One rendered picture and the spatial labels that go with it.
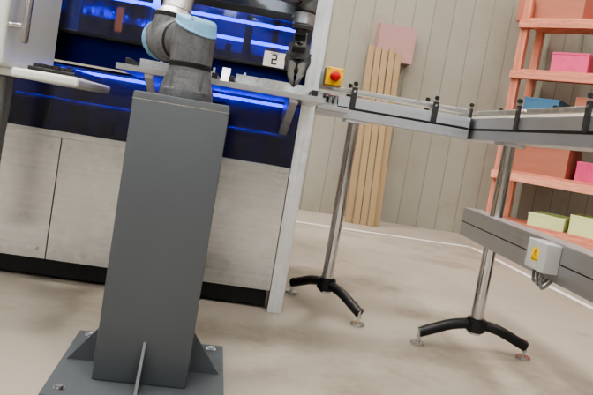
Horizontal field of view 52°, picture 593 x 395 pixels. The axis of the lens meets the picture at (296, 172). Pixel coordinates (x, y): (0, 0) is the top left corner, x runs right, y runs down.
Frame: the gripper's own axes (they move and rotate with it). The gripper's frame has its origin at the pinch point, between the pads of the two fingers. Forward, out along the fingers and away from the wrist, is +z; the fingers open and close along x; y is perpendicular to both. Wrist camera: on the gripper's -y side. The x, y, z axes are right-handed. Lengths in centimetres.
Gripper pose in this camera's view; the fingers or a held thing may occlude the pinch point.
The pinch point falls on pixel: (294, 83)
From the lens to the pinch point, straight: 214.6
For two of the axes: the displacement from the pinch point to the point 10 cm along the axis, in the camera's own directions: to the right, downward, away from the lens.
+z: -1.6, 9.8, 0.6
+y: -0.8, -0.8, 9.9
